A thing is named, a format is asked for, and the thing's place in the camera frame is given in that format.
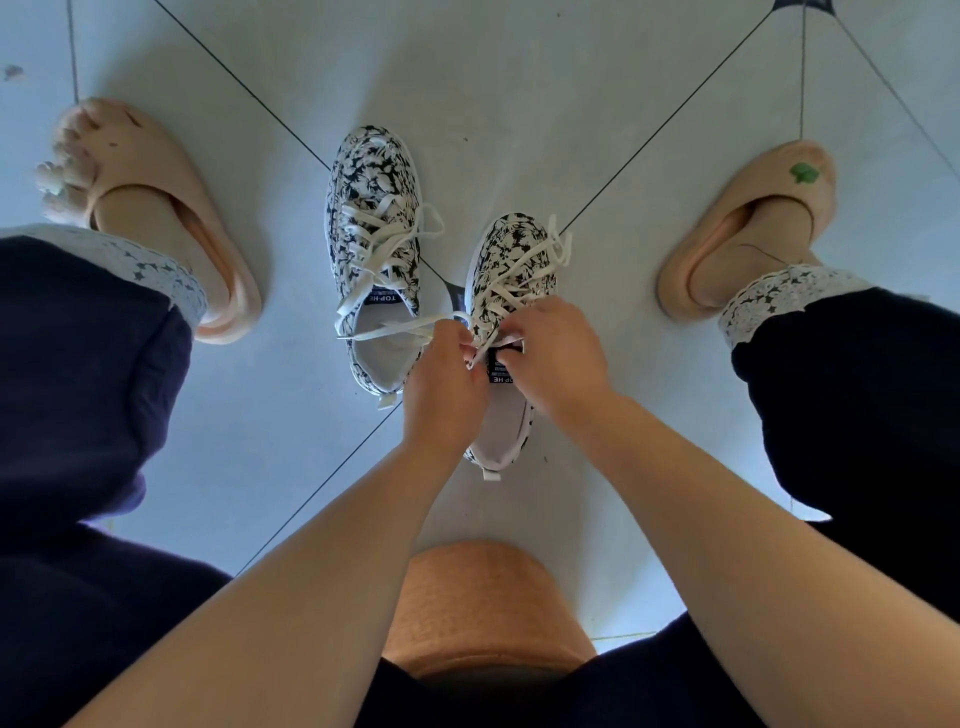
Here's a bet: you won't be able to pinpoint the person's right hand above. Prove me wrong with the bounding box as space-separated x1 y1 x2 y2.
494 296 618 436

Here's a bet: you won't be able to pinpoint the person's right leg navy trousers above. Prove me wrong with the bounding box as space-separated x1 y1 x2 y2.
584 198 960 728

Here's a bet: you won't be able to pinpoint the person's leg navy trousers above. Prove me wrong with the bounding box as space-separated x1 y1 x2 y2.
584 198 960 728
0 183 234 728

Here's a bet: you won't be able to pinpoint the person's left forearm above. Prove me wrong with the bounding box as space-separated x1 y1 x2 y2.
63 438 463 728

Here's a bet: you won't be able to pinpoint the floral sneaker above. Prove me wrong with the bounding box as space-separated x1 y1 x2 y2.
323 125 423 412
461 212 571 481

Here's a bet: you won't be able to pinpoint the person's left leg navy trousers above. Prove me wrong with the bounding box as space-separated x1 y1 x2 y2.
0 183 234 728

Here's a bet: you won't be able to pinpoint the pink slipper with white charms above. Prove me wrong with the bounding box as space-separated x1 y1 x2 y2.
33 97 264 346

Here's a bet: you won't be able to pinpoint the person's left hand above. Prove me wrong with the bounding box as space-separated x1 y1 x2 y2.
401 318 493 466

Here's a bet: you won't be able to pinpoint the white shoelace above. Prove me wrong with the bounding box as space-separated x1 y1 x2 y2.
468 213 575 373
333 202 470 346

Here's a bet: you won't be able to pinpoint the pink slipper with green charm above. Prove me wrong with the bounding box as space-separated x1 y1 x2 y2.
656 140 838 325

